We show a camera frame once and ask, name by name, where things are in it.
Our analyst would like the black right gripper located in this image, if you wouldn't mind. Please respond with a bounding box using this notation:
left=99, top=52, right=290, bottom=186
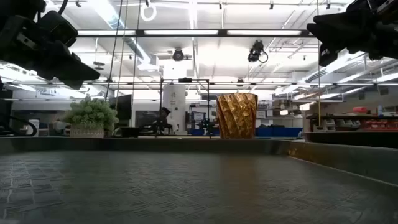
left=306, top=0, right=398, bottom=67

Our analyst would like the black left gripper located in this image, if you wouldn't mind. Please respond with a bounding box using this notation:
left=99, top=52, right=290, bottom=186
left=0, top=0, right=101, bottom=91

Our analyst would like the gold faceted cup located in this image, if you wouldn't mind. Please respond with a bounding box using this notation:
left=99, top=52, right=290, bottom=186
left=216, top=92, right=259, bottom=140

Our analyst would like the grey tray with raised rim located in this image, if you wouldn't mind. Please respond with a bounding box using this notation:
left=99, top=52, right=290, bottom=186
left=0, top=136, right=398, bottom=224

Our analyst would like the green potted plant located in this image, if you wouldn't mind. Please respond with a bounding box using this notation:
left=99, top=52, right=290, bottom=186
left=63, top=95, right=120, bottom=139

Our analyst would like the black monitor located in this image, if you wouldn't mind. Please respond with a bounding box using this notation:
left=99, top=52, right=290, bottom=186
left=108, top=94, right=133, bottom=128

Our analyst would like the white container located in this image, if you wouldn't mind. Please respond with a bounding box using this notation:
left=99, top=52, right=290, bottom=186
left=27, top=119, right=40, bottom=138

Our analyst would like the shelf with red boxes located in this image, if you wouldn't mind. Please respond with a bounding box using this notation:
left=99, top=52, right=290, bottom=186
left=306, top=105, right=398, bottom=133

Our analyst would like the person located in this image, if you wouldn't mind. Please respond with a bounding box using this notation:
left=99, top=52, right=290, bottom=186
left=145, top=106, right=175, bottom=136

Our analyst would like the white cylindrical tank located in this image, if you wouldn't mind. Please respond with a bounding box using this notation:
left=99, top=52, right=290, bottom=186
left=162, top=83, right=187, bottom=135

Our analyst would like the black round ceiling fixture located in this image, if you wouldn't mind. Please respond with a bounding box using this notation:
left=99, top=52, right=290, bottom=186
left=172, top=48, right=185, bottom=62

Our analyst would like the thin hanging cable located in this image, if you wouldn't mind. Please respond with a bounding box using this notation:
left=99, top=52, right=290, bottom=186
left=104, top=0, right=124, bottom=102
left=114, top=0, right=129, bottom=110
left=129, top=0, right=142, bottom=125

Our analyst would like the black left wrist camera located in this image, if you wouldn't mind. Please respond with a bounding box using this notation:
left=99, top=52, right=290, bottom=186
left=36, top=10, right=79, bottom=48

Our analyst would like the black looped cable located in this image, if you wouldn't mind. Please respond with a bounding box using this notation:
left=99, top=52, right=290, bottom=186
left=0, top=114, right=38, bottom=137

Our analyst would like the black overhead camera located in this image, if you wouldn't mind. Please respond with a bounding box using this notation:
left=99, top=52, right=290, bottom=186
left=247, top=39, right=269, bottom=64

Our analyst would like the white hanging ring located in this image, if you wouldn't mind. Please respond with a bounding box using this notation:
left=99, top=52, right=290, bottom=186
left=140, top=2, right=157, bottom=22

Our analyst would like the black metal frame stand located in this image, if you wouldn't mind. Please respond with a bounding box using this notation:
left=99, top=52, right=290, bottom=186
left=159, top=77, right=211, bottom=138

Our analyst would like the overhead frame light bar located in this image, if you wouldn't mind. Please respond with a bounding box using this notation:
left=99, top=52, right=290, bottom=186
left=76, top=29, right=315, bottom=38

